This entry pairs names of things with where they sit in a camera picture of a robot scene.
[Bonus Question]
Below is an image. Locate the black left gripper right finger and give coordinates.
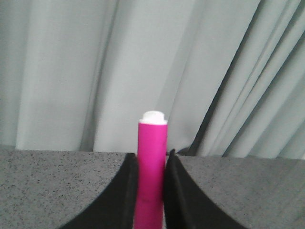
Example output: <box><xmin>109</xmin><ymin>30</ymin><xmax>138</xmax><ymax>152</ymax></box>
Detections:
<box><xmin>163</xmin><ymin>149</ymin><xmax>244</xmax><ymax>229</ymax></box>

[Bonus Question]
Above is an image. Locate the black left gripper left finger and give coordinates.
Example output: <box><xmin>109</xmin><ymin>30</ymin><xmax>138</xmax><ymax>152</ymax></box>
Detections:
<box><xmin>61</xmin><ymin>153</ymin><xmax>138</xmax><ymax>229</ymax></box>

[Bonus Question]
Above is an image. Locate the pink marker pen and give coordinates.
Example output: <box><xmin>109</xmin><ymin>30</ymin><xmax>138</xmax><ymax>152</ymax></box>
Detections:
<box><xmin>133</xmin><ymin>111</ymin><xmax>168</xmax><ymax>229</ymax></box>

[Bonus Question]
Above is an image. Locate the grey curtain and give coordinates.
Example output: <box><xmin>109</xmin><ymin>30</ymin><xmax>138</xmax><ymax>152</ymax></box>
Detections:
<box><xmin>0</xmin><ymin>0</ymin><xmax>305</xmax><ymax>159</ymax></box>

